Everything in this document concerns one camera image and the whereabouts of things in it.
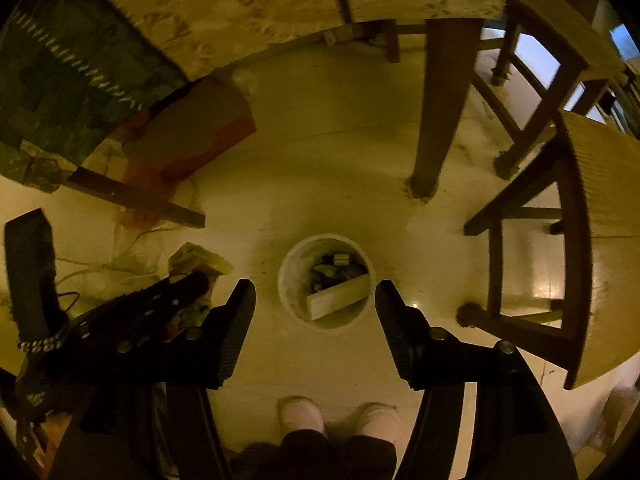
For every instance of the person's left shoe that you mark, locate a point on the person's left shoe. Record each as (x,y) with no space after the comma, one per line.
(302,415)

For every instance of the clear plastic bag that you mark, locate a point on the clear plastic bag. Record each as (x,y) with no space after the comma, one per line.
(135,255)

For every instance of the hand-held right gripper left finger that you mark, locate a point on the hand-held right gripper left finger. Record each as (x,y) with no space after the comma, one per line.
(232,340)

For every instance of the person's right shoe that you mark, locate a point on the person's right shoe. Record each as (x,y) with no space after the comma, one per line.
(379,420)

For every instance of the round white trash bin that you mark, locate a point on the round white trash bin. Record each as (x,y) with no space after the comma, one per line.
(292,305)

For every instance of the person's dark pants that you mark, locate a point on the person's dark pants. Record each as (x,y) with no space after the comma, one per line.
(320,455)

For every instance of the dark wooden slat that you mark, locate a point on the dark wooden slat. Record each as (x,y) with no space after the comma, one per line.
(135,200)

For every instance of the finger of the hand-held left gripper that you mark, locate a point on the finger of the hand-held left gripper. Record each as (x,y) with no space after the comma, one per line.
(32,270)
(145,305)

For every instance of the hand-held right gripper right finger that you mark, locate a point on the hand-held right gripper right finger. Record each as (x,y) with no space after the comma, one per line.
(400,335)

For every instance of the red plastic bag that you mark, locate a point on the red plastic bag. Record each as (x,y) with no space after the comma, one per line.
(200,120)

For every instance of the person's shoe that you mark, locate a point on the person's shoe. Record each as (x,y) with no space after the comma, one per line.
(302,415)
(379,420)

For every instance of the table with patchwork cloth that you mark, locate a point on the table with patchwork cloth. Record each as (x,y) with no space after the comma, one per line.
(225,0)

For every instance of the crumpled dark wrapper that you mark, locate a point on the crumpled dark wrapper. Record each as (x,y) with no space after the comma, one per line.
(332,275)

